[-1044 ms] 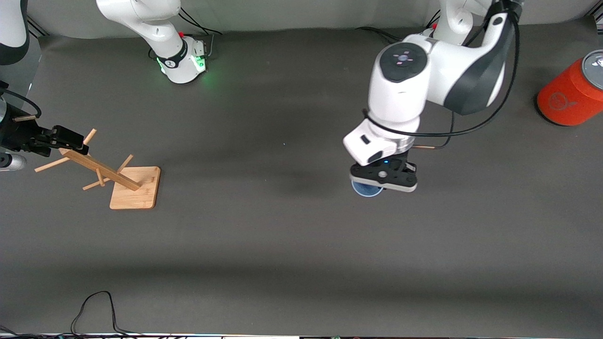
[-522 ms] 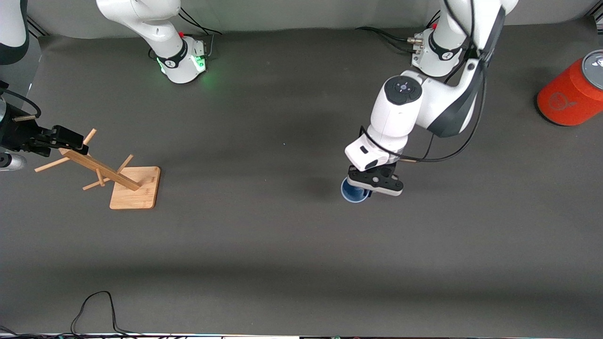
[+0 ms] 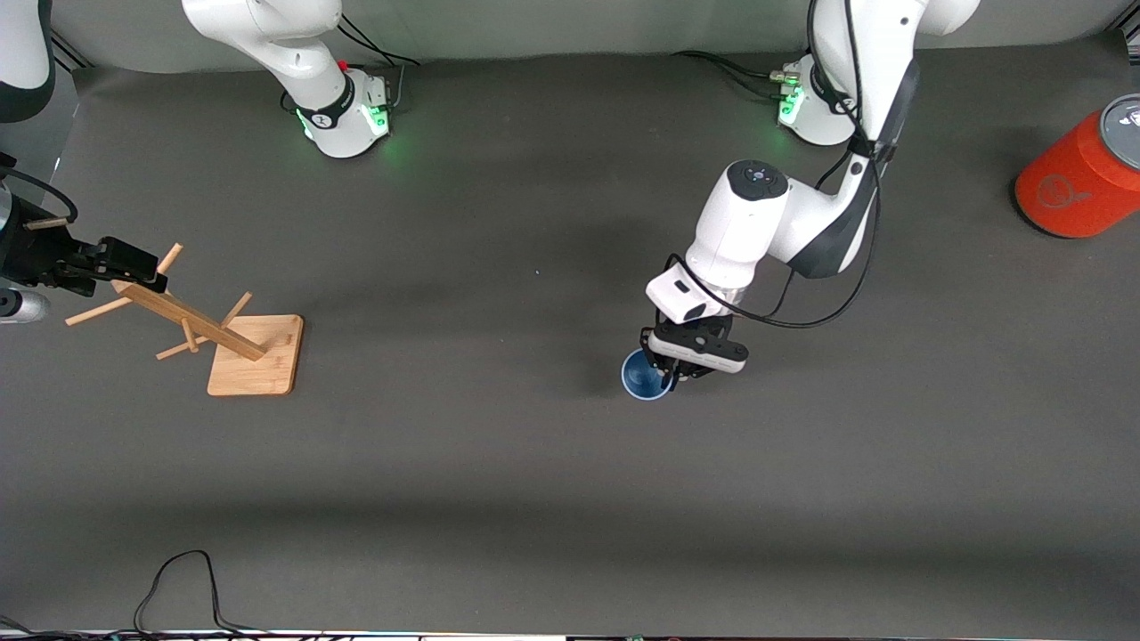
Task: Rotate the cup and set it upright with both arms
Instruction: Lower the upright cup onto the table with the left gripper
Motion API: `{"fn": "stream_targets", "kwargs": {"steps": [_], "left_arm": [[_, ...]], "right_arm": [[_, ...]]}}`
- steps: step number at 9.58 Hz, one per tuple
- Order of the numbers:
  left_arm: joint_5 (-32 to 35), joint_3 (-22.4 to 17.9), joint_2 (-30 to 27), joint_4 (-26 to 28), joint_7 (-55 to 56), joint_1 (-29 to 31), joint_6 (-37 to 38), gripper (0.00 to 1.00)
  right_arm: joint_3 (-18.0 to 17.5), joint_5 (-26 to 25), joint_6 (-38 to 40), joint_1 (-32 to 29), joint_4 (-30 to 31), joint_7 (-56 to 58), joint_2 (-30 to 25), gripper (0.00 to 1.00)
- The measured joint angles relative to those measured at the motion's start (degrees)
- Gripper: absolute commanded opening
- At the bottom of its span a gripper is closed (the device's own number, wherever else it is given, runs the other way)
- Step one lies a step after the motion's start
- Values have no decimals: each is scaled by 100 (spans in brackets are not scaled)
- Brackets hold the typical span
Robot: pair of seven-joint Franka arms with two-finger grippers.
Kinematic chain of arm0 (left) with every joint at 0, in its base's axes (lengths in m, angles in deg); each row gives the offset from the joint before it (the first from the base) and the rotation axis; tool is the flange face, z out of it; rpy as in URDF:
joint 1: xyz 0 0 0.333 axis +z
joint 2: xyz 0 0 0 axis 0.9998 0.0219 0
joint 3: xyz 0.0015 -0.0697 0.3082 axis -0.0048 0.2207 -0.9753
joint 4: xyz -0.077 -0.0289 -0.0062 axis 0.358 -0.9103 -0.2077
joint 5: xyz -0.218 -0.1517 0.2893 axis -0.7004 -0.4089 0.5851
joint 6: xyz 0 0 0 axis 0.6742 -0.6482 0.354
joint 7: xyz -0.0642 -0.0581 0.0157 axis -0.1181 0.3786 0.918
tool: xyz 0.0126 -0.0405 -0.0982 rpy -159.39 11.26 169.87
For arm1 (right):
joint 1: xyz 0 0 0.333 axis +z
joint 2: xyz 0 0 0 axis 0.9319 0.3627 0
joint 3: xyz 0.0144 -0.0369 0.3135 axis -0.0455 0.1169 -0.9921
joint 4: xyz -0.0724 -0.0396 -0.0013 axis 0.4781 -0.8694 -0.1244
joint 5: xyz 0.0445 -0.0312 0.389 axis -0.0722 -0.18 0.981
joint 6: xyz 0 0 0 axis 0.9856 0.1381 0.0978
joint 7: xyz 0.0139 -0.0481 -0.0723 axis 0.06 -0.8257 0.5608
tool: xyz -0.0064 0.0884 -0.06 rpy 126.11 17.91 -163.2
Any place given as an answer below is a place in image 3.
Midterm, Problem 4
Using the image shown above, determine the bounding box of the light blue cup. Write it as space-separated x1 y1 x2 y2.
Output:
621 347 680 402

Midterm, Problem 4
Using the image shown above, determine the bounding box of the wooden mug tree stand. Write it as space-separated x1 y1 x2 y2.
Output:
65 242 305 397

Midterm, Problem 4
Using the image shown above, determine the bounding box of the orange cylindrical can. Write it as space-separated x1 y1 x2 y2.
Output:
1014 93 1140 239

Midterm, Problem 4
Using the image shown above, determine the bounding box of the black right arm wrist cable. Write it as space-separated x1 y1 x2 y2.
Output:
0 166 79 223

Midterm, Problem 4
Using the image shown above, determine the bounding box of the black arm wrist cable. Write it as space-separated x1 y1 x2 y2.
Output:
666 0 896 329
0 166 79 223

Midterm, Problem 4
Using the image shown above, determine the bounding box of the black left arm wrist cable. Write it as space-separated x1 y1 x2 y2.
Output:
666 0 896 329

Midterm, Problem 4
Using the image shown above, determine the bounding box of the thin black looped cable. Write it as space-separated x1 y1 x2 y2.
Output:
134 549 268 637

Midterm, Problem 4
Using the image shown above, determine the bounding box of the black base power cable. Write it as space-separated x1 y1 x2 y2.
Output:
337 13 421 68
672 50 789 94

